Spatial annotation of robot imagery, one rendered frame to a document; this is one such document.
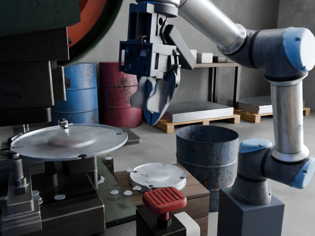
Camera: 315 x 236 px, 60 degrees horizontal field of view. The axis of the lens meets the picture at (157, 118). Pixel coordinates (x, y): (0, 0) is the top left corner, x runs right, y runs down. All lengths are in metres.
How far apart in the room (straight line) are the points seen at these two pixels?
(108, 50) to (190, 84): 1.53
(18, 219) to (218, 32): 0.63
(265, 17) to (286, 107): 5.03
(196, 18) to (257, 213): 0.73
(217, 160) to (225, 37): 1.05
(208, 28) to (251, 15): 4.87
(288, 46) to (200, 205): 0.87
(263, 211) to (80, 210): 0.74
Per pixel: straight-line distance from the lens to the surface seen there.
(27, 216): 0.55
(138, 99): 0.51
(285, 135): 0.94
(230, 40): 0.82
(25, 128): 0.72
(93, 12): 1.09
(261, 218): 1.15
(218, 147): 1.69
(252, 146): 1.06
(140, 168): 1.52
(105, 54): 4.17
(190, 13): 0.71
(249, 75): 5.65
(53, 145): 0.72
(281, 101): 0.89
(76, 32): 1.07
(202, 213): 1.43
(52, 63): 0.65
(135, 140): 0.73
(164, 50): 0.47
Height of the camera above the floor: 1.01
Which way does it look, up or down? 13 degrees down
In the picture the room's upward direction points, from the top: straight up
